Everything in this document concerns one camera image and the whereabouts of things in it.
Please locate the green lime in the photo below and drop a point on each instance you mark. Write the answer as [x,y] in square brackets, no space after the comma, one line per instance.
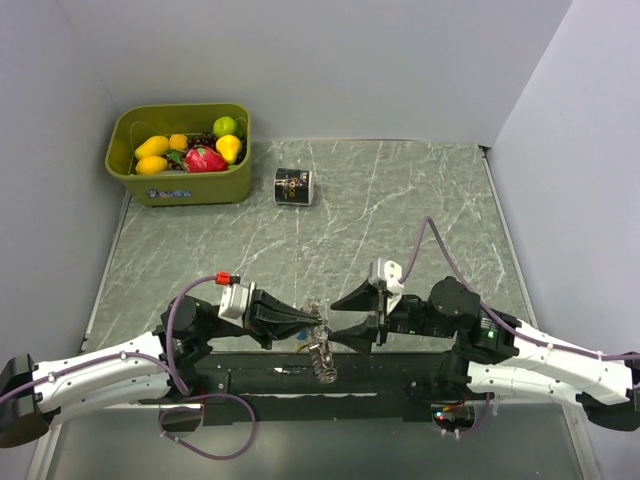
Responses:
[224,126]

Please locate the yellow mango lower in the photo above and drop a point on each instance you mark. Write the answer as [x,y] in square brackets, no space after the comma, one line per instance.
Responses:
[151,165]

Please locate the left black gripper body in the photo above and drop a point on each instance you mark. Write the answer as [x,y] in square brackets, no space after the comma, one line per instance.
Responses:
[228,328]

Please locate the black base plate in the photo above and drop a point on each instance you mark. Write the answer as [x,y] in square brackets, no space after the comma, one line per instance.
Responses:
[283,387]

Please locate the large silver keyring with rings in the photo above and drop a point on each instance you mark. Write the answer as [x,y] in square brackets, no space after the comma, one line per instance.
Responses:
[316,341]

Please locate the black paper cup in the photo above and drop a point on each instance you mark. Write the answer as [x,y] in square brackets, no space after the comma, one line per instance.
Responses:
[293,187]

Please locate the small orange fruit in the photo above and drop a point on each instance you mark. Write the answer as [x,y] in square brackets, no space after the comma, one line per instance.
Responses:
[178,142]

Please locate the dark cherries bunch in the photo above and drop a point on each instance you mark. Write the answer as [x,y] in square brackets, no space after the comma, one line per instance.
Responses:
[176,157]

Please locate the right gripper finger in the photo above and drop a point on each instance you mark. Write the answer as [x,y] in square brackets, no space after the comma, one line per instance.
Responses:
[363,299]
[358,338]

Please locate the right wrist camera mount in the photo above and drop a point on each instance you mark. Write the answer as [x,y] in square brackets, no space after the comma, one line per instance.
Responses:
[384,276]

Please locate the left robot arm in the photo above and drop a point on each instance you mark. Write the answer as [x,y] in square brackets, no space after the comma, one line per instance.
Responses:
[160,364]

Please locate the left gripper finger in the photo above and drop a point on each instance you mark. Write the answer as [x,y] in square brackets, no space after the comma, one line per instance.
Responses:
[277,331]
[269,309]

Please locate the yellow pear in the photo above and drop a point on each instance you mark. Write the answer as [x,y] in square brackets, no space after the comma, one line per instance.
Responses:
[229,147]

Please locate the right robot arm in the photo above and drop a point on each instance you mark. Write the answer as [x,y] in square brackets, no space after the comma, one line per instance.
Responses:
[493,354]

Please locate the yellow mango upper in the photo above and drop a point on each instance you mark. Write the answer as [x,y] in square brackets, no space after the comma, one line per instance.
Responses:
[154,146]

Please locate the olive green plastic bin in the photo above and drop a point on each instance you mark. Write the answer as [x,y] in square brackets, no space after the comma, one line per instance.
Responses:
[175,188]

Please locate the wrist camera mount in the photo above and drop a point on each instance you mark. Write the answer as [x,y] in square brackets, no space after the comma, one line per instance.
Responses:
[236,298]
[384,276]

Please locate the yellow mango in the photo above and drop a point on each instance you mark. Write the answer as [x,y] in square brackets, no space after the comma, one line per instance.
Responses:
[151,165]
[154,146]

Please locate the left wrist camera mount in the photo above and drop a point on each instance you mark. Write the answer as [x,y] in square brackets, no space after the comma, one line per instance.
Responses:
[236,298]

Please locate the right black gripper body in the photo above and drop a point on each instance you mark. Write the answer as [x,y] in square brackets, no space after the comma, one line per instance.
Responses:
[407,316]

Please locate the red dragon fruit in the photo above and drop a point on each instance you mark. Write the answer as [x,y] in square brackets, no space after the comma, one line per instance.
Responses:
[204,160]

